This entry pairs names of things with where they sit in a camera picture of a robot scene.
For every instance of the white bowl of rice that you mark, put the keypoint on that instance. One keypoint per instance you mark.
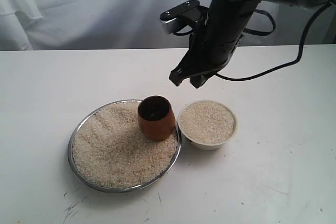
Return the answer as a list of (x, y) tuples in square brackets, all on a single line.
[(207, 125)]

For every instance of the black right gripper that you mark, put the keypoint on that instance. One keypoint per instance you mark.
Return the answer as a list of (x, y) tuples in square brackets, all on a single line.
[(215, 43)]

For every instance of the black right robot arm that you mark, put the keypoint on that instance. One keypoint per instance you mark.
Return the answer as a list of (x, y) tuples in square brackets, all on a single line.
[(319, 5)]

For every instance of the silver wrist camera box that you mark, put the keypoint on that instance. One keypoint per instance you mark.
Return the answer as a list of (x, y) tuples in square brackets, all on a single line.
[(181, 19)]

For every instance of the white backdrop cloth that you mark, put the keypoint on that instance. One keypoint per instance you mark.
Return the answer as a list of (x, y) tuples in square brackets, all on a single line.
[(85, 24)]

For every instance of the brown wooden cup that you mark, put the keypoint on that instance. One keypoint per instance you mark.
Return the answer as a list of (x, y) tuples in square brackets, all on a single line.
[(156, 118)]

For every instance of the round metal rice plate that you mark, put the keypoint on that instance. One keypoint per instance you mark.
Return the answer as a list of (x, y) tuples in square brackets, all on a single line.
[(108, 152)]

